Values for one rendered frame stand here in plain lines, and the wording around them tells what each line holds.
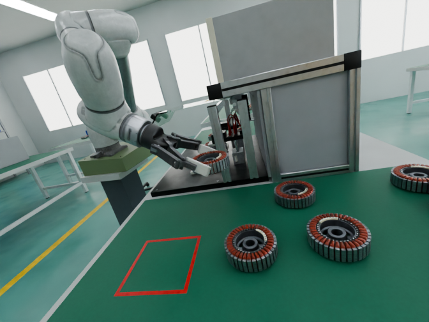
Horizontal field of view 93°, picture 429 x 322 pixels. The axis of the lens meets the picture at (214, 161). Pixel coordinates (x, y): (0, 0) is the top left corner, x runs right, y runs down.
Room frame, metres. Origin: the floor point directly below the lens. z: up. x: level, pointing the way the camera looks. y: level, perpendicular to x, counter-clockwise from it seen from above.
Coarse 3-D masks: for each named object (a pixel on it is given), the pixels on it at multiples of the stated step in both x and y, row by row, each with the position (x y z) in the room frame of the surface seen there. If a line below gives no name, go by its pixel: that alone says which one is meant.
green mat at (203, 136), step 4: (252, 124) 1.75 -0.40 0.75; (252, 128) 1.58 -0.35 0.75; (200, 132) 1.92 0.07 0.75; (204, 132) 1.88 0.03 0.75; (208, 132) 1.83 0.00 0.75; (212, 132) 1.79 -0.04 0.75; (228, 132) 1.64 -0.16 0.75; (252, 132) 1.45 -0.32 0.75; (200, 136) 1.74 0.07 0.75; (204, 136) 1.70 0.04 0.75; (200, 140) 1.59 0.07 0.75; (204, 140) 1.56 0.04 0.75; (208, 140) 1.53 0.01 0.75
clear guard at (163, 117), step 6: (228, 96) 0.77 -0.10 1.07; (198, 102) 0.87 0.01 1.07; (204, 102) 0.75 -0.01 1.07; (210, 102) 0.71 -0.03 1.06; (174, 108) 0.84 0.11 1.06; (180, 108) 0.73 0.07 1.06; (186, 108) 0.73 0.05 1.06; (156, 114) 0.75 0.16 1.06; (162, 114) 0.81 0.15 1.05; (168, 114) 0.89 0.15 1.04; (156, 120) 0.77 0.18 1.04; (162, 120) 0.85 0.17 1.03; (168, 120) 0.95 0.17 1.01
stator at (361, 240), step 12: (324, 216) 0.37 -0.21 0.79; (336, 216) 0.36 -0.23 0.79; (312, 228) 0.34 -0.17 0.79; (324, 228) 0.36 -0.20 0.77; (336, 228) 0.34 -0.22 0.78; (348, 228) 0.34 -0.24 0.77; (360, 228) 0.31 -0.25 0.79; (312, 240) 0.32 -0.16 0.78; (324, 240) 0.31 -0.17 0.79; (336, 240) 0.30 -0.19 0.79; (348, 240) 0.29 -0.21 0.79; (360, 240) 0.29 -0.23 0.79; (324, 252) 0.30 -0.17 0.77; (336, 252) 0.28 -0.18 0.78; (348, 252) 0.27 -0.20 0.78; (360, 252) 0.27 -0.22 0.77
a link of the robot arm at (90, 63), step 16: (64, 32) 0.91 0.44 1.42; (80, 32) 0.51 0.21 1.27; (64, 48) 0.48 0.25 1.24; (80, 48) 0.48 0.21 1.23; (96, 48) 0.49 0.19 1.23; (64, 64) 0.50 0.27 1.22; (80, 64) 0.48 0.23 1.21; (96, 64) 0.49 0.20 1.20; (112, 64) 0.52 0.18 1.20; (80, 80) 0.50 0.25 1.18; (96, 80) 0.50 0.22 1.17; (112, 80) 0.53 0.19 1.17; (80, 96) 0.54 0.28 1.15; (96, 96) 0.52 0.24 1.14; (112, 96) 0.54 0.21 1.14
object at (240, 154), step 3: (234, 150) 0.88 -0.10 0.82; (240, 150) 0.86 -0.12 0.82; (243, 150) 0.90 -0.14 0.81; (234, 153) 0.84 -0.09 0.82; (237, 153) 0.84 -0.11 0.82; (240, 153) 0.84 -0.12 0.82; (243, 153) 0.84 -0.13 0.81; (237, 156) 0.84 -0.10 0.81; (240, 156) 0.84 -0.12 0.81; (243, 156) 0.84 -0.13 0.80; (234, 159) 0.85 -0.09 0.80; (237, 159) 0.84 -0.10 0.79; (240, 159) 0.84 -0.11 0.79; (243, 159) 0.84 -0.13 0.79; (234, 162) 0.85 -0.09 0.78; (237, 162) 0.84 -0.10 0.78; (240, 162) 0.84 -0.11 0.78; (243, 162) 0.84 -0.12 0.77
